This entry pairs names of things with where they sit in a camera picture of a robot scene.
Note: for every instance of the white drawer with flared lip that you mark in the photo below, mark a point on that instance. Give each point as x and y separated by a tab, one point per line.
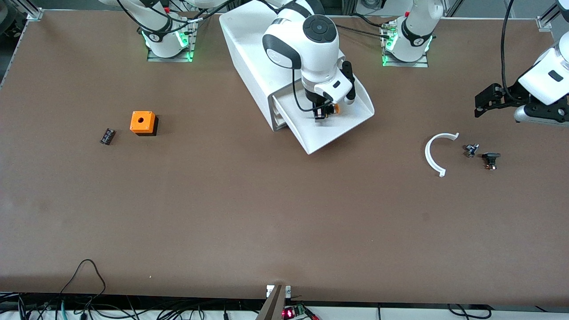
329	133

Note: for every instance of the white drawer cabinet shell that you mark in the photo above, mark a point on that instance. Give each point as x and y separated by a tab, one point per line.
244	44

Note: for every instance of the white curved plastic arc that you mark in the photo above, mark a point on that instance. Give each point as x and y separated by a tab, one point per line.
429	158

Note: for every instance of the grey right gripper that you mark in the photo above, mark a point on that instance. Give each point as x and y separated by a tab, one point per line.
316	104

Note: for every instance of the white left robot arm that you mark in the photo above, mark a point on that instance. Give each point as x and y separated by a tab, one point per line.
546	75

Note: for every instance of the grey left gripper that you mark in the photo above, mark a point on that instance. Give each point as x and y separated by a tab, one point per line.
508	94

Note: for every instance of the orange button enclosure box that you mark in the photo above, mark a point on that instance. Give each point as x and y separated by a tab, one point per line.
142	121

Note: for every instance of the brown camera mount bar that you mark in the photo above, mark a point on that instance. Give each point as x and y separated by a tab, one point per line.
274	302

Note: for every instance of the dark cylindrical capacitor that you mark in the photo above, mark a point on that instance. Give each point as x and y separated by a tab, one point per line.
107	136

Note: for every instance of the black contact block part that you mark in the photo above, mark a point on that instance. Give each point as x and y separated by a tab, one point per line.
491	158

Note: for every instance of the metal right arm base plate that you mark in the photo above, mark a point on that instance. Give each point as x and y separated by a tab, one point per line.
153	58

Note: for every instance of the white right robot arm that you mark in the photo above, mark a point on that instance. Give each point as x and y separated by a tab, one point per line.
311	49

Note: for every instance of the small black silver switch part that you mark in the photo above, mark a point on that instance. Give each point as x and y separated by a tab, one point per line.
471	150

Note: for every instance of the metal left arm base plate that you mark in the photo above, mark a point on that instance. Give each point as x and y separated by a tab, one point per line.
422	65

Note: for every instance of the circuit board with red light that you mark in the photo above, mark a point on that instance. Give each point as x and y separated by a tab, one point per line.
291	312

